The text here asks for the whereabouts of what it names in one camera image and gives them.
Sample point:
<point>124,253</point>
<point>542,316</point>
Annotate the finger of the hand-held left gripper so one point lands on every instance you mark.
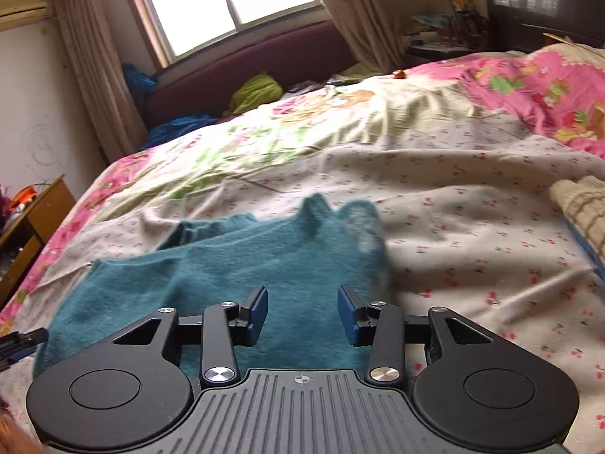
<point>23,340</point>

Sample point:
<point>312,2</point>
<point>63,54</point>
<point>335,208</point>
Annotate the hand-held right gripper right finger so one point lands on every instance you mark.
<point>347,317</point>

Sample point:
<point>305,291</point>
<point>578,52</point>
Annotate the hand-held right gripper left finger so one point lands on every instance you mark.
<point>255,321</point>

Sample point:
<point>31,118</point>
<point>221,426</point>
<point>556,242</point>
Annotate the teal fuzzy knit sweater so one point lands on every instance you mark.
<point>212,274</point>

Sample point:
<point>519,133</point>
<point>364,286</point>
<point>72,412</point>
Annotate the mixed colour clothes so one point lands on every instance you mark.
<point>305,87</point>

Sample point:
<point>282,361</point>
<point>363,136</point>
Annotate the orange brown cloth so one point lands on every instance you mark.
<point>16,430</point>

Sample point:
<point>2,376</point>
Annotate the wooden nightstand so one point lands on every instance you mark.
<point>33,236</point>

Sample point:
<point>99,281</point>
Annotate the orange plastic item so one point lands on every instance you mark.
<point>23,196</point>

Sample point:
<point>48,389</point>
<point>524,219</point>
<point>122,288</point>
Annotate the floral cherry print quilt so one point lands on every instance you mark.
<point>449,175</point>

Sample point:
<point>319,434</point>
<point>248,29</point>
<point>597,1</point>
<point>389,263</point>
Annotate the blue crumpled cloth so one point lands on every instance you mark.
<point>182,130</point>

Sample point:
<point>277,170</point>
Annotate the lime green cloth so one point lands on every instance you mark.
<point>257,92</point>

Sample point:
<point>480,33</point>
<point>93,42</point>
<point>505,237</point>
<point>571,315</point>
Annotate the small orange object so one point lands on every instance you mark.
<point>399,74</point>

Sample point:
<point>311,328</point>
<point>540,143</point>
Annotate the beige checked cloth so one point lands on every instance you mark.
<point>583,208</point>

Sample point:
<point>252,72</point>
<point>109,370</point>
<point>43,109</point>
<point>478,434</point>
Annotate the blue plastic bag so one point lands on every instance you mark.
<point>137,83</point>

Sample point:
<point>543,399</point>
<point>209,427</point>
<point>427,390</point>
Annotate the maroon bed headboard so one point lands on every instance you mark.
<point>283,52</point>

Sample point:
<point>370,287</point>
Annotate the beige curtain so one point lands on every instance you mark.
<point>94,66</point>
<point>359,14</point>

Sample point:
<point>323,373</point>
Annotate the cluttered side shelf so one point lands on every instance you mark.
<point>449,33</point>

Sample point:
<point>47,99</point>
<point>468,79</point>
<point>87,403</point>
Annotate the window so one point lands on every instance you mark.
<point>227,0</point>

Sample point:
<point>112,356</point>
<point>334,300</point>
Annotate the beige air conditioner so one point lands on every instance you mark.
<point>21,12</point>

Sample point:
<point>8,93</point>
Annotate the dark glossy cabinet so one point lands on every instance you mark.
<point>543,4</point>

